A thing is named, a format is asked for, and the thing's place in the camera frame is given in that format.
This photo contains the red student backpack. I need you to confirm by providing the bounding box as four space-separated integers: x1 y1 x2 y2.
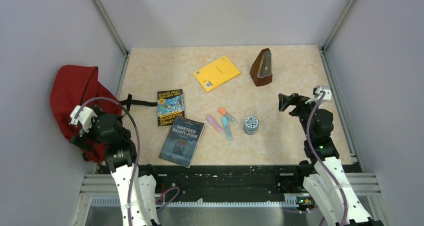
49 65 157 152

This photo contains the orange highlighter pen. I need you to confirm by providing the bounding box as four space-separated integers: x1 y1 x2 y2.
218 107 238 125

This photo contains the Nineteen Eighty-Four dark book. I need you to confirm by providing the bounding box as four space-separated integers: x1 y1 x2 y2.
159 116 205 168

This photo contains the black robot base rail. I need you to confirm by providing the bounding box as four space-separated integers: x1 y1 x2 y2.
138 163 314 202

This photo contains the colourful treehouse storey book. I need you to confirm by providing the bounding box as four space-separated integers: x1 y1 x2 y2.
157 89 185 127

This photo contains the yellow notebook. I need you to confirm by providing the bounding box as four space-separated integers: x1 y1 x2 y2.
193 56 241 92

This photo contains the pink highlighter pen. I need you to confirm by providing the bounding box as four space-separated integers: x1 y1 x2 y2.
205 115 224 133

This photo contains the brown wooden metronome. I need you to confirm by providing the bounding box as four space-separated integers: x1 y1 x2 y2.
250 48 273 87

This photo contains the round blue patterned tin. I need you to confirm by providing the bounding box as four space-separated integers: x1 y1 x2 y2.
243 116 259 135

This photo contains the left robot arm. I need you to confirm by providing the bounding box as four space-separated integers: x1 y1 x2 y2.
70 105 161 225

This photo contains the blue highlighter pen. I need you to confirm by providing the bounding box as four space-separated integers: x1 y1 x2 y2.
221 116 233 141

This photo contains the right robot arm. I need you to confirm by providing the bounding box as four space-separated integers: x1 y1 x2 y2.
278 91 383 225

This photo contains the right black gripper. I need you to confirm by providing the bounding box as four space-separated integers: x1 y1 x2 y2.
278 93 323 139

